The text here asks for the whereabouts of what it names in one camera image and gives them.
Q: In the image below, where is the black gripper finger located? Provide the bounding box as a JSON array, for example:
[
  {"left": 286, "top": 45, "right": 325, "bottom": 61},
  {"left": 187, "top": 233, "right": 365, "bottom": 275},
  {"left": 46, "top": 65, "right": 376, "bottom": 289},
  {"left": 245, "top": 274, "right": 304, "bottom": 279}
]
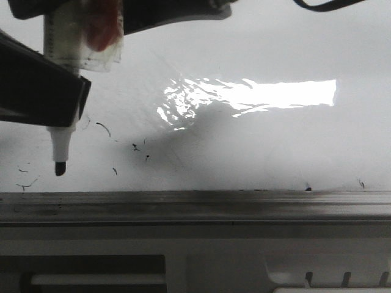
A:
[
  {"left": 1, "top": 31, "right": 91, "bottom": 127},
  {"left": 8, "top": 0, "right": 232, "bottom": 35}
]

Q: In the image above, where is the red round magnet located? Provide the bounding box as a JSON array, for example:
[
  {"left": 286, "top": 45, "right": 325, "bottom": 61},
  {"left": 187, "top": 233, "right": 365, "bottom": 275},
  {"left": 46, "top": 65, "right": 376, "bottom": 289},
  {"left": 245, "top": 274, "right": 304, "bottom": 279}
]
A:
[{"left": 83, "top": 0, "right": 122, "bottom": 52}]

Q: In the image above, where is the white black whiteboard marker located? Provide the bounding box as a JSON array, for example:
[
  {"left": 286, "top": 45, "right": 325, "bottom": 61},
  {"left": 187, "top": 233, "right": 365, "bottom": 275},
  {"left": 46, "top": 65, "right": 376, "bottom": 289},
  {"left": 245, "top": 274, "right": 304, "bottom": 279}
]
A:
[{"left": 43, "top": 5, "right": 82, "bottom": 177}]

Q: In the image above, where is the black cable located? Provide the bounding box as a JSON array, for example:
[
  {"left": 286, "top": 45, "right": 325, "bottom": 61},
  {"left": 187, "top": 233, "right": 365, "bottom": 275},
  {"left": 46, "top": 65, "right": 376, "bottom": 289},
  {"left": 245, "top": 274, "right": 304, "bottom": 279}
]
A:
[{"left": 293, "top": 0, "right": 367, "bottom": 13}]

